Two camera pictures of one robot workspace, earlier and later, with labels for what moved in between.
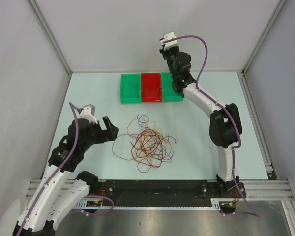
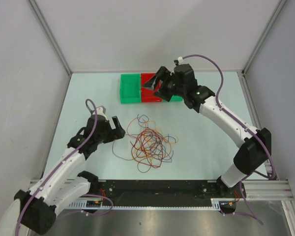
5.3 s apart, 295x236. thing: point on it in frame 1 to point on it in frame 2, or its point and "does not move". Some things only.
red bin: (151, 87) does not move
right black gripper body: (168, 55) to (179, 90)
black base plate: (160, 193) does not move
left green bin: (130, 88) does not move
